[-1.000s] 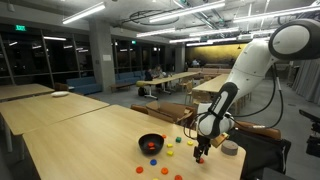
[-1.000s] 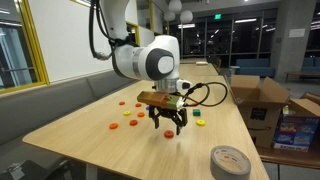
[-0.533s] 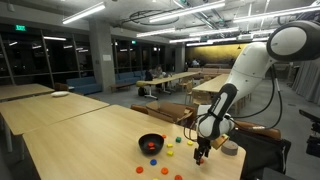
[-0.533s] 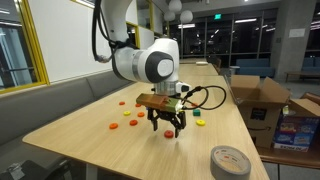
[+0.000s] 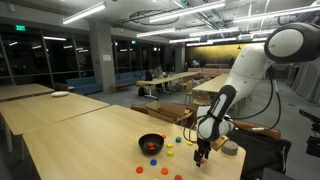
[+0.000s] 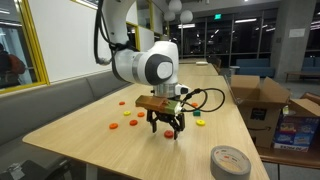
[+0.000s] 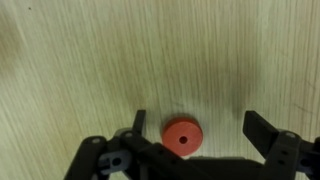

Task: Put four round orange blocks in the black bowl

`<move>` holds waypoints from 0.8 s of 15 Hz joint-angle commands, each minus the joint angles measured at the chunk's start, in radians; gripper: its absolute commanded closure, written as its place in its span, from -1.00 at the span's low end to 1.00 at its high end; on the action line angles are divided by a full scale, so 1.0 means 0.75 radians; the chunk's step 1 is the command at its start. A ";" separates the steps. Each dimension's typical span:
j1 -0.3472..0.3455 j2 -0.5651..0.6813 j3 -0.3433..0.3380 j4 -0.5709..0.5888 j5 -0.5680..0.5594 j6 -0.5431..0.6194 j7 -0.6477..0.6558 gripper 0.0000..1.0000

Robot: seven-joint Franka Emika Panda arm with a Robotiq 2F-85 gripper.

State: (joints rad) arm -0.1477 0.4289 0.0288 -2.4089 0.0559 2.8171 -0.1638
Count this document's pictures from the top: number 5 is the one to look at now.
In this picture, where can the seated person dark clothes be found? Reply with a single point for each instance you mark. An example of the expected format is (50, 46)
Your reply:
(149, 76)

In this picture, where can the grey duct tape roll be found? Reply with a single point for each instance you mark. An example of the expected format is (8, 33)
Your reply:
(231, 149)

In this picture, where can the concrete pillar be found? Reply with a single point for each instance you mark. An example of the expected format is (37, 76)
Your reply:
(101, 43)

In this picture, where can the green cube block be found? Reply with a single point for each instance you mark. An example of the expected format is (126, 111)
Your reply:
(178, 139)

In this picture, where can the wooden bench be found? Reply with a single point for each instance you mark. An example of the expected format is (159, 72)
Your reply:
(120, 85)

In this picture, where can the black backpack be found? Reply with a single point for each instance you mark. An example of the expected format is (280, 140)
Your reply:
(141, 91)

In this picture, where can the black bowl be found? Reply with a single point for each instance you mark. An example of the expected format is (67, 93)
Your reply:
(144, 150)

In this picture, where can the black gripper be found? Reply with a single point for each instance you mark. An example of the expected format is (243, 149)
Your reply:
(203, 145)

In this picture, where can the open cardboard box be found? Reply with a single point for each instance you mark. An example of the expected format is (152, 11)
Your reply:
(170, 111)

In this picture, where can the wooden block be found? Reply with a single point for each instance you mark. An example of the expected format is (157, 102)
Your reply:
(220, 143)

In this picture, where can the black camera on tripod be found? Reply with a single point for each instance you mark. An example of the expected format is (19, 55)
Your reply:
(313, 145)

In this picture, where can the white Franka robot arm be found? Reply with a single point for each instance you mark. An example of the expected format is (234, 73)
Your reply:
(246, 73)

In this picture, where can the light wooden table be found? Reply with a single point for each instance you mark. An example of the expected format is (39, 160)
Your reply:
(23, 90)
(43, 111)

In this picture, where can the blue sofa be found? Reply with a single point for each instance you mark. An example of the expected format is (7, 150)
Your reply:
(128, 77)
(83, 86)

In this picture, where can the green exit sign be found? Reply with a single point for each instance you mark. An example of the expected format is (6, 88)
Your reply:
(133, 42)
(20, 28)

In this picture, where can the round yellow block with hole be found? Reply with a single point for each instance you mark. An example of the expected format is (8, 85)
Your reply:
(190, 143)

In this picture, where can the ceiling light strip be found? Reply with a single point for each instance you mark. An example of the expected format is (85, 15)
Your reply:
(155, 32)
(266, 15)
(186, 11)
(83, 12)
(185, 40)

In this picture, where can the round blue block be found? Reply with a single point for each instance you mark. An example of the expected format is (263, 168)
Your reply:
(153, 162)

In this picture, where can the seated person light clothes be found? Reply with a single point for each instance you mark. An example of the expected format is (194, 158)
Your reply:
(157, 71)

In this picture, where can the long wooden table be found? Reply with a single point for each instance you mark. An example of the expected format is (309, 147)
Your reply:
(163, 80)
(210, 85)

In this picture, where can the white paper notice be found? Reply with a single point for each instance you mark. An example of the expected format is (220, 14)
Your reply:
(107, 57)

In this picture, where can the white plate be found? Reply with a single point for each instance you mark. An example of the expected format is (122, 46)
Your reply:
(60, 94)

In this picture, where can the wooden chair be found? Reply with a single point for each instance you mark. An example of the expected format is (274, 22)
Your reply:
(201, 98)

